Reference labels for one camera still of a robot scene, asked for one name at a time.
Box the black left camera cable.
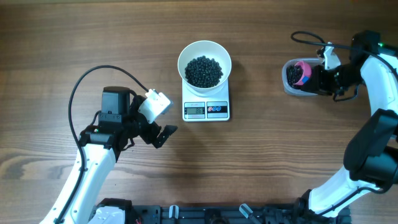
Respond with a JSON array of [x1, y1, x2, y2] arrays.
[[54, 65, 150, 224]]

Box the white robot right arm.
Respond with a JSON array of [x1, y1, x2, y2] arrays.
[[263, 30, 397, 223]]

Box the pile of black beans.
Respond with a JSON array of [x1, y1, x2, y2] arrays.
[[286, 65, 303, 89]]

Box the black beans in bowl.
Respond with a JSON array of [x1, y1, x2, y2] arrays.
[[185, 55, 223, 88]]

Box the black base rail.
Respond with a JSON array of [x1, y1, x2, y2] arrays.
[[90, 203, 352, 224]]

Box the pink scoop with blue handle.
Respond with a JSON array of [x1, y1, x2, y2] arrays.
[[294, 61, 312, 86]]

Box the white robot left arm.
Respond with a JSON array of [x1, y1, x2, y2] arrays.
[[42, 93, 177, 223]]

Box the clear plastic bean container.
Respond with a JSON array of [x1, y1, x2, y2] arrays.
[[282, 58, 322, 96]]

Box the white digital kitchen scale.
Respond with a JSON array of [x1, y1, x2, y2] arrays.
[[182, 81, 230, 122]]

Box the white bowl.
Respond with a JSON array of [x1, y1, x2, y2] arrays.
[[177, 40, 232, 92]]

